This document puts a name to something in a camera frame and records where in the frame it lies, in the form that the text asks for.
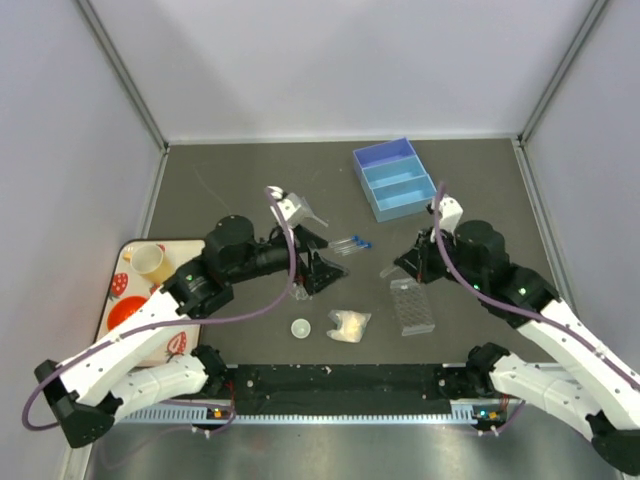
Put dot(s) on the clear bag of cotton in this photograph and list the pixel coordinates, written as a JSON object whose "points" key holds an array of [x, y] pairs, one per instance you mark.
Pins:
{"points": [[349, 326]]}

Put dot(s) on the cream ceramic mug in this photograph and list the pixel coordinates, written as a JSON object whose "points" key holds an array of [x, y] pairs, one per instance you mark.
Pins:
{"points": [[150, 261]]}

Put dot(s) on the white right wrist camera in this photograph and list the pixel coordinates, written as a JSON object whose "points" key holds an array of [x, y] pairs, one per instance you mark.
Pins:
{"points": [[449, 212]]}

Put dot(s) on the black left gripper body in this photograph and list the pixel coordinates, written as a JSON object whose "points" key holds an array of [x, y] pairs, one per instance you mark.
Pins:
{"points": [[301, 268]]}

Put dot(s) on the clear acrylic test tube rack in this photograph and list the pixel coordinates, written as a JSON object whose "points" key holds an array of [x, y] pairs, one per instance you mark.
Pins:
{"points": [[412, 307]]}

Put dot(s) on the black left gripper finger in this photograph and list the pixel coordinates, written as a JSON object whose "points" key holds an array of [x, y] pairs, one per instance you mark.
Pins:
{"points": [[308, 239], [322, 274]]}

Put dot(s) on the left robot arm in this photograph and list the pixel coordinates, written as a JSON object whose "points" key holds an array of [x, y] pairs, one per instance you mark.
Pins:
{"points": [[91, 392]]}

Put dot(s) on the clear plastic funnel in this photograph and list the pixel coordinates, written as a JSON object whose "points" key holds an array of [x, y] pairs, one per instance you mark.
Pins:
{"points": [[317, 217]]}

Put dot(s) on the orange plastic bowl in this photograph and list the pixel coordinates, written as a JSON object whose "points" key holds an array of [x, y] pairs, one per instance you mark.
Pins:
{"points": [[123, 309]]}

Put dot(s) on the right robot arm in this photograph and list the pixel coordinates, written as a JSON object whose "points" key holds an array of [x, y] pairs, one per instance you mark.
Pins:
{"points": [[600, 402]]}

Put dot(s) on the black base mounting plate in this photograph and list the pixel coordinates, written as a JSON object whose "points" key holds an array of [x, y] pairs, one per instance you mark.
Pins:
{"points": [[317, 389]]}

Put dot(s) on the strawberry pattern tray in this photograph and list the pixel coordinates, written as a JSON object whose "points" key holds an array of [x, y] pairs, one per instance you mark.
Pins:
{"points": [[129, 290]]}

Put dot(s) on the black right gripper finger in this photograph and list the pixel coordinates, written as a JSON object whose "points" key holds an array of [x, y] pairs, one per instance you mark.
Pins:
{"points": [[426, 239], [411, 263]]}

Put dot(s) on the small white plastic cup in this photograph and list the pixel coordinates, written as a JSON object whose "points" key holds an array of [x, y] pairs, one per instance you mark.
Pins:
{"points": [[300, 328]]}

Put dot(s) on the grey slotted cable duct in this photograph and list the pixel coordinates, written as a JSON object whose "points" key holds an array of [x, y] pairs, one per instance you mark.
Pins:
{"points": [[459, 414]]}

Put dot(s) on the blue compartment organizer box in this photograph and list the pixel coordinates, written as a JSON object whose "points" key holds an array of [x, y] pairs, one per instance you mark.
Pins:
{"points": [[393, 179]]}

